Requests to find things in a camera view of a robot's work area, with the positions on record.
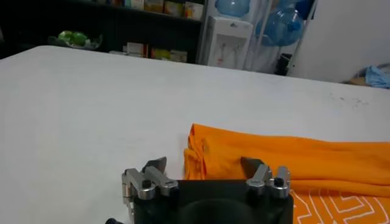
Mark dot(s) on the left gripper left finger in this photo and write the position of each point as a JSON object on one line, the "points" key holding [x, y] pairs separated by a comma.
{"points": [[144, 184]]}

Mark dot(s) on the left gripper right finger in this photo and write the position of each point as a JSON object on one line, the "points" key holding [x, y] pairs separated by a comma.
{"points": [[260, 179]]}

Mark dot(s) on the orange t-shirt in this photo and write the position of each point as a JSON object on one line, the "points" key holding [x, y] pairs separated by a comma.
{"points": [[304, 158]]}

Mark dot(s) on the green yellow medicine box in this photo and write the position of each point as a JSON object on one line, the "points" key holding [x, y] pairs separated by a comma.
{"points": [[161, 54]]}

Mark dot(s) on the beige green medicine box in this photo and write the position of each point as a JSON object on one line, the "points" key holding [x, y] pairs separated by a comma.
{"points": [[178, 56]]}

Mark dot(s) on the red white medicine box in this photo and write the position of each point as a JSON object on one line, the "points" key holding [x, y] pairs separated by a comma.
{"points": [[135, 48]]}

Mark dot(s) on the large brown cardboard box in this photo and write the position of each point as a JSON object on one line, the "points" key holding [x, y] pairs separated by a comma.
{"points": [[358, 81]]}

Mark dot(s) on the white jug rack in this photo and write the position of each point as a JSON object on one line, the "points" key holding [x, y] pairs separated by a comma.
{"points": [[299, 45]]}

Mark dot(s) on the white water dispenser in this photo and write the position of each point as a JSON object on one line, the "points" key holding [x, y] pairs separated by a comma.
{"points": [[228, 36]]}

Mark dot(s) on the light blue cloth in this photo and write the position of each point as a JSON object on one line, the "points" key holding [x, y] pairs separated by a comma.
{"points": [[377, 77]]}

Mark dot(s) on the bowl of green fruit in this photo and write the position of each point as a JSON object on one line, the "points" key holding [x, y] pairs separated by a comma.
{"points": [[73, 38]]}

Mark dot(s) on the blue water jug with label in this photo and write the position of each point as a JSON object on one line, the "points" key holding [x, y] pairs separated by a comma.
{"points": [[233, 7]]}

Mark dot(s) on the black shelving unit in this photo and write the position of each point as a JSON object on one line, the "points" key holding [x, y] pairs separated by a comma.
{"points": [[45, 18]]}

